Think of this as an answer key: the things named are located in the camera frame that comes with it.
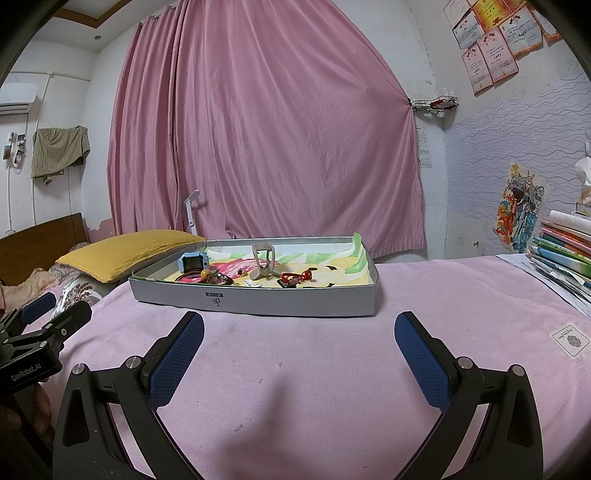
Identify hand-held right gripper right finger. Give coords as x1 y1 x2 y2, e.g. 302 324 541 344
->
394 311 544 480

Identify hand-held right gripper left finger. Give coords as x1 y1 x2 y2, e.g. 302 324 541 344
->
52 311 205 480

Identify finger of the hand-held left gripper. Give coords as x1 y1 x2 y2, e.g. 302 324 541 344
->
0 292 57 332
0 300 93 350

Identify colourful painted tray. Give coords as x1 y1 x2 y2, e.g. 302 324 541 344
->
128 233 380 318

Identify person's left hand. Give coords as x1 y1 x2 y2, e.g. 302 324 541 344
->
25 381 55 445

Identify floral patterned pillow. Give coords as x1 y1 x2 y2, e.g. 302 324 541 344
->
44 263 114 319

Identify wooden headboard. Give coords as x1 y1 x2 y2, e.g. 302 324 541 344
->
0 212 89 287

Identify yellow pillow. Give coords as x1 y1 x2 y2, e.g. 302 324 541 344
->
55 229 207 283

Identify blue smartwatch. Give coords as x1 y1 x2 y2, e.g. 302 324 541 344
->
178 251 211 274

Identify pink bedsheet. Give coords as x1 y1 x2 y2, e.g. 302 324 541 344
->
0 254 591 480

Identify beige hair claw clip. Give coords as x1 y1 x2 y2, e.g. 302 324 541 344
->
249 243 278 281

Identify loose white papers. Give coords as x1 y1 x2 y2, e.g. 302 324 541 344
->
496 253 591 319

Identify white desk lamp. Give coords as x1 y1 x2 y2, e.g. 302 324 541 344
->
185 189 201 236

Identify white label patch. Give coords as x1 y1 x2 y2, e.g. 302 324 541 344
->
549 322 590 357

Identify hanging olive cloth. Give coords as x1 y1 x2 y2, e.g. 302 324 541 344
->
31 126 91 185

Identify stack of books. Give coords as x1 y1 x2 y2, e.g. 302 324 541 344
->
526 210 591 298

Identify white air conditioner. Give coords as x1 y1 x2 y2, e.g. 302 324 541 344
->
0 82 38 116

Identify white tissue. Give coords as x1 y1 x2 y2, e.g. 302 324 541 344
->
574 156 591 206

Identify pink curtain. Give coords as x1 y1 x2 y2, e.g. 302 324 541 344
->
108 0 428 259

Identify colourful wall painting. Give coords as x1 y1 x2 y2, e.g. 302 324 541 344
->
495 161 548 252

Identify small wall calendar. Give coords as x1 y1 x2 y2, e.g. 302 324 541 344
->
417 129 432 168

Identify wire wall shelf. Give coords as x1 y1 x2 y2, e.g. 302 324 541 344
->
409 95 460 116

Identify group of wall certificates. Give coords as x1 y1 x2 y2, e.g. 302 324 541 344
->
443 0 564 97

